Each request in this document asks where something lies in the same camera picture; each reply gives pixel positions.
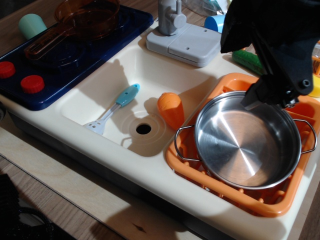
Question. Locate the red stove knob left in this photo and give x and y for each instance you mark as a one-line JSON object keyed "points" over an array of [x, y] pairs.
{"points": [[7, 69]]}

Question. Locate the stainless steel pan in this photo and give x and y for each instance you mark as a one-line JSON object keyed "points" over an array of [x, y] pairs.
{"points": [[253, 149]]}

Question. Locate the grey toy faucet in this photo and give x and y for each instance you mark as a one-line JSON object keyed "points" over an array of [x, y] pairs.
{"points": [[177, 39]]}

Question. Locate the orange toy carrot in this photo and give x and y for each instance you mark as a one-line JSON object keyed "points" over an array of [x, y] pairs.
{"points": [[171, 109]]}

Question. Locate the blue handled toy spatula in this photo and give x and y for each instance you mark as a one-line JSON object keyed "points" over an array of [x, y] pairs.
{"points": [[127, 96]]}

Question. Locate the mint green cup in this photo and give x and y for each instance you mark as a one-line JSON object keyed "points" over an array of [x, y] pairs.
{"points": [[30, 25]]}

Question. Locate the orange grid basket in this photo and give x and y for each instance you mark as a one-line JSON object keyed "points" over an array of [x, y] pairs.
{"points": [[316, 59]]}

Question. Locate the red stove knob right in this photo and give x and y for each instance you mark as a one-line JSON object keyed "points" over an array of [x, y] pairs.
{"points": [[32, 84]]}

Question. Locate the navy blue toy stove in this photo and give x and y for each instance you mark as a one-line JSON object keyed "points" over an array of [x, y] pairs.
{"points": [[70, 62]]}

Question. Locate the amber transparent saucepan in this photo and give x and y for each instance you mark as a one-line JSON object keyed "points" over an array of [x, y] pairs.
{"points": [[80, 19]]}

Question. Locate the cream plastic toy sink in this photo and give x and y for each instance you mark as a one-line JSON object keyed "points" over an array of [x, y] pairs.
{"points": [[126, 180]]}

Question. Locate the blue plastic cup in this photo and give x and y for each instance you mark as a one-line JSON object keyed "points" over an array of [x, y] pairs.
{"points": [[215, 23]]}

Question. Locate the yellow toy banana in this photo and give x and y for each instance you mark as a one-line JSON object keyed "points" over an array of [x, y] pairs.
{"points": [[316, 87]]}

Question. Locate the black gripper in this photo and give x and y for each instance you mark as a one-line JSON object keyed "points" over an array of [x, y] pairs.
{"points": [[287, 74]]}

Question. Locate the red stove knob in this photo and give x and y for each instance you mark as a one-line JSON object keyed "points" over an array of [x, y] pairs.
{"points": [[32, 84], [7, 69]]}

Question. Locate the green toy cucumber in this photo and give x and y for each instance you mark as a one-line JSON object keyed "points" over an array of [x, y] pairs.
{"points": [[249, 60]]}

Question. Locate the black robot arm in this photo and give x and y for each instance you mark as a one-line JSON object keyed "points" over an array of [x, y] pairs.
{"points": [[284, 34]]}

